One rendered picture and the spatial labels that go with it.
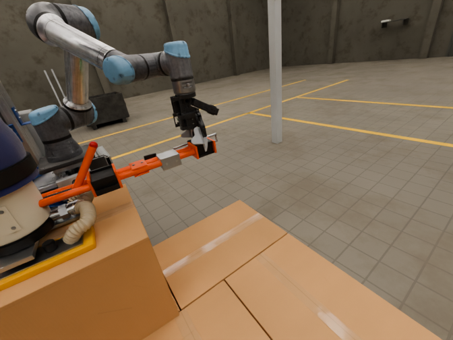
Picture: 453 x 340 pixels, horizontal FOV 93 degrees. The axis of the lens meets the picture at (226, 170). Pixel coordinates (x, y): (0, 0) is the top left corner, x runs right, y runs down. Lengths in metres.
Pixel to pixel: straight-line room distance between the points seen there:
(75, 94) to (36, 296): 0.82
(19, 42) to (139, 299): 12.68
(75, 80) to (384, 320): 1.48
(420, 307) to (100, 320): 1.60
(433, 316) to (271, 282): 1.03
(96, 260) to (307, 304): 0.72
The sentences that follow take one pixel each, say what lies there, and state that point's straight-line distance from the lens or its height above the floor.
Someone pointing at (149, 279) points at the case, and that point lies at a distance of 0.80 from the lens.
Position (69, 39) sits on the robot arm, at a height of 1.47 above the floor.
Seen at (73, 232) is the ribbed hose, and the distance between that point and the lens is 0.74.
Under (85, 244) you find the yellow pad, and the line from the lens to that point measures 0.75.
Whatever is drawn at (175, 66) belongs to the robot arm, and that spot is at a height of 1.36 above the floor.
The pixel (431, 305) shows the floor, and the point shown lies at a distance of 1.83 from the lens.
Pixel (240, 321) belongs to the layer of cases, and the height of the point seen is 0.54.
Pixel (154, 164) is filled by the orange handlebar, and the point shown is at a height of 1.08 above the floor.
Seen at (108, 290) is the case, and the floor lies 0.83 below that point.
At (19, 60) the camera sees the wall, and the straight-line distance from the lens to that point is 13.08.
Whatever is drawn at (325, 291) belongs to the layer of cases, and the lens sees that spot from 1.01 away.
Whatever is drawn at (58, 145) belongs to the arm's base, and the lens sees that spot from 1.25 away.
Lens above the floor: 1.37
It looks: 28 degrees down
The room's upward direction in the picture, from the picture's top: 8 degrees counter-clockwise
